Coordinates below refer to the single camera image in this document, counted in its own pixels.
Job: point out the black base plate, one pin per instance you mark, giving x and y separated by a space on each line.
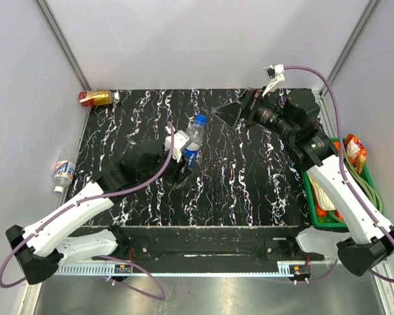
266 243

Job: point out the green plastic basket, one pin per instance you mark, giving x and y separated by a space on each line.
338 196

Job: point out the blue bottle cap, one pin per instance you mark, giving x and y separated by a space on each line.
200 120

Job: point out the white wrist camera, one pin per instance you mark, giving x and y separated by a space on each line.
275 75
180 142

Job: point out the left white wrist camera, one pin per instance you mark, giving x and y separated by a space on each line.
180 142

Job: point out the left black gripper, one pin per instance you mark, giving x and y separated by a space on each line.
180 171

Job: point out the orange snack bag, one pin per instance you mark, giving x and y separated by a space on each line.
356 152

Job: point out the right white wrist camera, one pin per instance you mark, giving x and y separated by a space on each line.
275 75

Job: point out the Pepsi plastic bottle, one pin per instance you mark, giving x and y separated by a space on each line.
196 134

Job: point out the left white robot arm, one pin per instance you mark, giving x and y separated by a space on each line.
46 245

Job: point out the clear water bottle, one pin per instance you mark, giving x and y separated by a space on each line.
65 168

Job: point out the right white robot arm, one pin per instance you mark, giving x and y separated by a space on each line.
370 238

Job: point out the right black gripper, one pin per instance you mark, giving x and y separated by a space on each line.
230 113

